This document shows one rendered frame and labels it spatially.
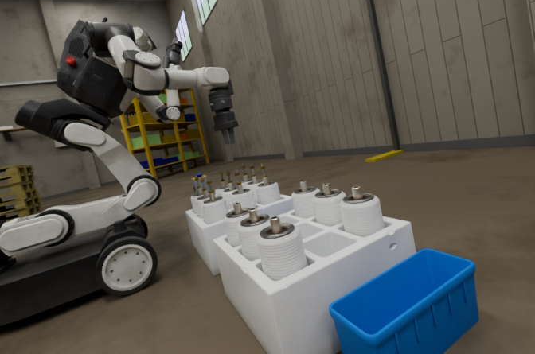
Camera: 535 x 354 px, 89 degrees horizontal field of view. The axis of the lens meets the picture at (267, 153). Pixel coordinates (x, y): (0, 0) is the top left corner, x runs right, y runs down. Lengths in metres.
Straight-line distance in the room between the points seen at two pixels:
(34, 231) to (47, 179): 8.75
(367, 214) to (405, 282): 0.16
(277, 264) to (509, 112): 2.25
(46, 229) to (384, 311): 1.16
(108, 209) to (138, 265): 0.30
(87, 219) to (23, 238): 0.20
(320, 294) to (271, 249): 0.13
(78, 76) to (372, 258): 1.23
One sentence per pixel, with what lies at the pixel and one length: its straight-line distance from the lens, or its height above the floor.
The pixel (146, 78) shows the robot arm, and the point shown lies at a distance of 1.01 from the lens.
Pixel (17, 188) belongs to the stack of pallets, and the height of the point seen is 0.47.
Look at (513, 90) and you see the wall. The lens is 2.57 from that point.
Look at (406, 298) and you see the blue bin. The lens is 0.73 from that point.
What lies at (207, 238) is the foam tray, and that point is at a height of 0.14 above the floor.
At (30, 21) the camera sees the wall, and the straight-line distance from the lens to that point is 11.00.
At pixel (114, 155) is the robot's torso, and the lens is 1.33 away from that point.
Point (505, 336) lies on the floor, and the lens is 0.75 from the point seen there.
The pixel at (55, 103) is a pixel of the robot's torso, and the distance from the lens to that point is 1.38.
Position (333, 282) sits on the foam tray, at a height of 0.14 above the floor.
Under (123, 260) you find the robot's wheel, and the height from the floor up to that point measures 0.13.
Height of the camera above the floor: 0.45
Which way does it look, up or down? 4 degrees down
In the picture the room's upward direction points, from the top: 12 degrees counter-clockwise
